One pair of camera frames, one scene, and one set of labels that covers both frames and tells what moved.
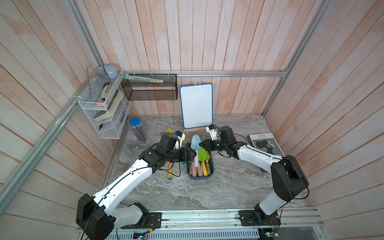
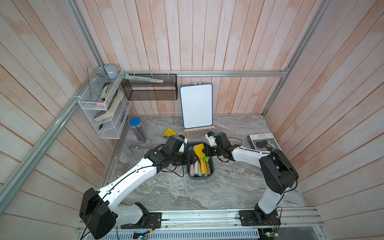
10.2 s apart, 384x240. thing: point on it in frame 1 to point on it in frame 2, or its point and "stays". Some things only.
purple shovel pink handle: x=194 y=171 stays
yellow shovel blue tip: x=170 y=175 to x=199 y=151
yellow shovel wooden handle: x=208 y=170 stays
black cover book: x=266 y=142 stays
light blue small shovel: x=196 y=144 to x=196 y=168
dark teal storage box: x=201 y=177 stays
